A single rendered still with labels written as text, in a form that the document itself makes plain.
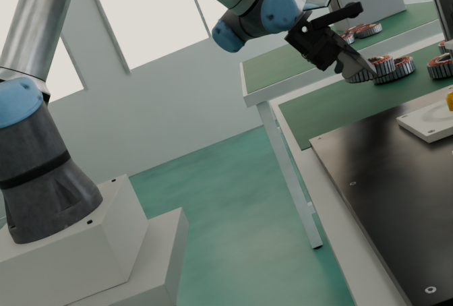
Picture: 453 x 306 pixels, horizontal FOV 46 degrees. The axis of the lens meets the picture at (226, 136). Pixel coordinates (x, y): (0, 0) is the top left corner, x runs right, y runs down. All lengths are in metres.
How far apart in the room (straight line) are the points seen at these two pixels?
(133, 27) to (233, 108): 1.26
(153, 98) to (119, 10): 0.90
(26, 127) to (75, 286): 0.24
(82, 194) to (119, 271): 0.14
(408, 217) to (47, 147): 0.52
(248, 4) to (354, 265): 0.57
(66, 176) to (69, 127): 4.81
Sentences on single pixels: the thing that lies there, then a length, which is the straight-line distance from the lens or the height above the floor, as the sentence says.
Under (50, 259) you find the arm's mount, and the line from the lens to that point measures 0.83.
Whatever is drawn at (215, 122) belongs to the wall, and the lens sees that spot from 5.40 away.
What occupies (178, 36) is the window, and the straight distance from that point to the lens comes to 5.34.
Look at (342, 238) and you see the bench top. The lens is 0.67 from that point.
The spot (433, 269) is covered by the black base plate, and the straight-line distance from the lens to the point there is 0.52.
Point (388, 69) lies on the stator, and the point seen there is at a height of 0.82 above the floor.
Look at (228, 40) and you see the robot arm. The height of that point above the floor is 1.00.
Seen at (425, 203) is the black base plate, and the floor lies 0.77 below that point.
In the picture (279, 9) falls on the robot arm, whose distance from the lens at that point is 1.02.
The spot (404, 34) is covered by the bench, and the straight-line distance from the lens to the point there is 2.26.
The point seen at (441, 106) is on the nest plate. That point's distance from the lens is 0.94.
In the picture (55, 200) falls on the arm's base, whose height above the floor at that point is 0.89.
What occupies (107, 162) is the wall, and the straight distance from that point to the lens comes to 5.65.
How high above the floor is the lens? 1.03
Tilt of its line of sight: 11 degrees down
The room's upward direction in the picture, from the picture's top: 22 degrees counter-clockwise
